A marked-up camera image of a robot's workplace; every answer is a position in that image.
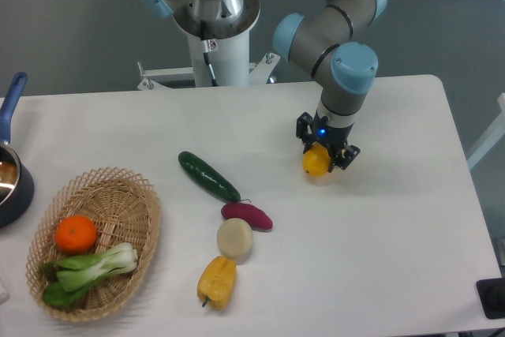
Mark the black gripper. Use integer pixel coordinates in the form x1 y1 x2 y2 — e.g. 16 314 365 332
296 112 361 172

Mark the yellow mango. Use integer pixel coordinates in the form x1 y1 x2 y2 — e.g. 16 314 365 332
302 144 331 177

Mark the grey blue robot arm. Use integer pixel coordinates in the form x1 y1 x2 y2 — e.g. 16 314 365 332
141 0 387 176

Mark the purple sweet potato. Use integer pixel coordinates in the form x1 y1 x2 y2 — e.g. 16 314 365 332
221 202 274 230

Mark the green cucumber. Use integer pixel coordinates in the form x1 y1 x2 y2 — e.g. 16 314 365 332
178 151 241 203

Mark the yellow bell pepper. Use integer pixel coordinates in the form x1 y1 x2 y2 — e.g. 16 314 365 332
196 256 237 310

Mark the woven wicker basket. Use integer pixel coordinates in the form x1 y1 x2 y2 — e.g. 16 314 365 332
26 167 161 322

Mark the black device at edge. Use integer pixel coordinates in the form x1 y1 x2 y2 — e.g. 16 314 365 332
476 278 505 320

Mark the orange tangerine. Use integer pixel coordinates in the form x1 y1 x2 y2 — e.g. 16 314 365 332
54 215 98 255

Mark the green bok choy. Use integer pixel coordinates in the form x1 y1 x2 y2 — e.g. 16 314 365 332
40 242 138 309

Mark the dark blue saucepan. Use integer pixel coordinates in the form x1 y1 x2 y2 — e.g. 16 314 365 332
1 72 35 228

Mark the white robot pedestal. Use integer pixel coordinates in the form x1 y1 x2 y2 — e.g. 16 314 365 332
137 0 280 90

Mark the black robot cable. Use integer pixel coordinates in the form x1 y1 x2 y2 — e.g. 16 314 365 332
198 19 219 88

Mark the white metal frame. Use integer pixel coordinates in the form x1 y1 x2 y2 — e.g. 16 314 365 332
466 93 504 170

